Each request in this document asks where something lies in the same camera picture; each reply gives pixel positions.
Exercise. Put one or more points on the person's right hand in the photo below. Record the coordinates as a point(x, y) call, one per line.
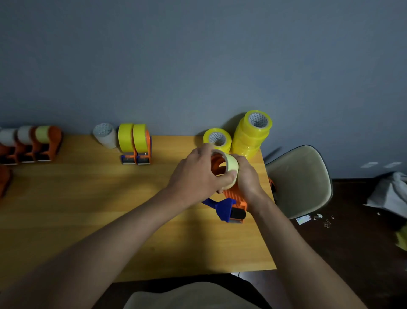
point(251, 187)

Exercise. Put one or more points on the person's left hand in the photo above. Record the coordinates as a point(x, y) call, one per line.
point(190, 178)

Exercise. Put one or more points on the person's left thumb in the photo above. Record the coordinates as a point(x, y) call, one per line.
point(227, 179)

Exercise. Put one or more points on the person's right fingers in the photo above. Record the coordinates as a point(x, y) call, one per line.
point(243, 164)

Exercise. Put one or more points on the pale yellow tape roll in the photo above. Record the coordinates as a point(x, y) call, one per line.
point(232, 163)

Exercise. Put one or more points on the person's right forearm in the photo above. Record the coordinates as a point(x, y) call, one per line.
point(299, 264)

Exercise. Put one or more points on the person's left forearm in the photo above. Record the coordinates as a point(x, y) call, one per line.
point(95, 254)

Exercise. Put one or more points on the stack of yellow tape rolls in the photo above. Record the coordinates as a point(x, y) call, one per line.
point(246, 140)

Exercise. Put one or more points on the beige chair with black rim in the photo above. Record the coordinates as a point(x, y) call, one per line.
point(297, 181)
point(190, 297)

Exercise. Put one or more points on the white paper scrap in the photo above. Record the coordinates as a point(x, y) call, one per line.
point(303, 219)

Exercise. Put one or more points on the orange and blue tape dispenser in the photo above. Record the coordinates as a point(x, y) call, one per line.
point(143, 158)
point(128, 158)

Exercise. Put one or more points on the white tape roll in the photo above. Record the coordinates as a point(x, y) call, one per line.
point(24, 135)
point(107, 138)
point(7, 137)

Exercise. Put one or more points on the grey cloth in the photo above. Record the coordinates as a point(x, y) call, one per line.
point(389, 194)

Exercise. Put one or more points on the yellow bag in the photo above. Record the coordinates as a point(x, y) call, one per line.
point(402, 238)

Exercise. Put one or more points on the pale green tape roll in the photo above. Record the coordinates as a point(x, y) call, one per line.
point(42, 134)

